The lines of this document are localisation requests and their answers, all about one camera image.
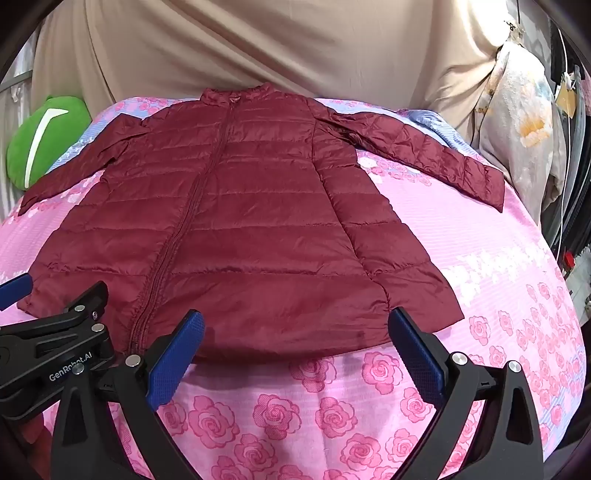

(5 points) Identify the cream floral blanket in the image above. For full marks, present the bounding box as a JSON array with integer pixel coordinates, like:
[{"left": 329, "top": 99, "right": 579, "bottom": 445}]
[{"left": 478, "top": 41, "right": 570, "bottom": 227}]

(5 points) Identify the yellow hanging tag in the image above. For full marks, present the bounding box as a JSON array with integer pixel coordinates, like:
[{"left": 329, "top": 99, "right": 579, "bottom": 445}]
[{"left": 556, "top": 85, "right": 579, "bottom": 117}]

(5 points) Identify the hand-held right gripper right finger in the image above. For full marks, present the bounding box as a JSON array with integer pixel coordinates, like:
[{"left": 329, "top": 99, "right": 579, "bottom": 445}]
[{"left": 387, "top": 307, "right": 546, "bottom": 480}]

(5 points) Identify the green plush pillow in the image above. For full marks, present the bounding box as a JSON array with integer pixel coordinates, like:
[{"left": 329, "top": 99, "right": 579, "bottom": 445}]
[{"left": 6, "top": 95, "right": 93, "bottom": 192}]

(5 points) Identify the maroon quilted jacket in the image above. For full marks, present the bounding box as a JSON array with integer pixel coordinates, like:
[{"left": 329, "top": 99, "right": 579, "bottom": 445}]
[{"left": 18, "top": 88, "right": 506, "bottom": 363}]

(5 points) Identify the beige cloth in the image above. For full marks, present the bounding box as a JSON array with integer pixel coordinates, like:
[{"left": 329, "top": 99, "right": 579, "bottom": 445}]
[{"left": 30, "top": 0, "right": 513, "bottom": 144}]

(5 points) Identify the pink floral bed sheet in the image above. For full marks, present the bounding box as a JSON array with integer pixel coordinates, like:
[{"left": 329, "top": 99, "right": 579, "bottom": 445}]
[{"left": 0, "top": 95, "right": 587, "bottom": 480}]

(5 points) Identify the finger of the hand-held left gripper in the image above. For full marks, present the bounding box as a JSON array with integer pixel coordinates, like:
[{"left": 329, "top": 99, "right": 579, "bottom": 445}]
[
  {"left": 0, "top": 273, "right": 33, "bottom": 311},
  {"left": 0, "top": 281, "right": 112, "bottom": 346}
]

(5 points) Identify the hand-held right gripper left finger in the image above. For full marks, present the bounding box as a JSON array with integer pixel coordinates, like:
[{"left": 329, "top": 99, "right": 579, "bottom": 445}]
[{"left": 51, "top": 309, "right": 206, "bottom": 480}]

